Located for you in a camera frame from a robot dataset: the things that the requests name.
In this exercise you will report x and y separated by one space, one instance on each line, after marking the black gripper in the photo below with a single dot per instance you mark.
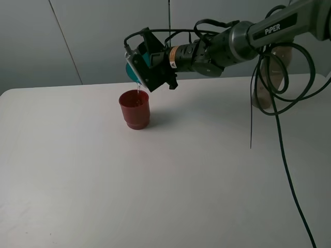
181 58

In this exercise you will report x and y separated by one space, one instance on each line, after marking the teal translucent plastic cup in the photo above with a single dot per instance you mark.
137 65

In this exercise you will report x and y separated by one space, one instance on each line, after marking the smoky translucent water bottle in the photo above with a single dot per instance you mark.
270 65

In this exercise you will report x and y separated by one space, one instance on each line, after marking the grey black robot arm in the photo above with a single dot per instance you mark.
241 41

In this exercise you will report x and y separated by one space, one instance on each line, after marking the red plastic cup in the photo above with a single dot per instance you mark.
135 109

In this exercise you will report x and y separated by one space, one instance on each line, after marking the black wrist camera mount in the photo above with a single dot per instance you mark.
155 77

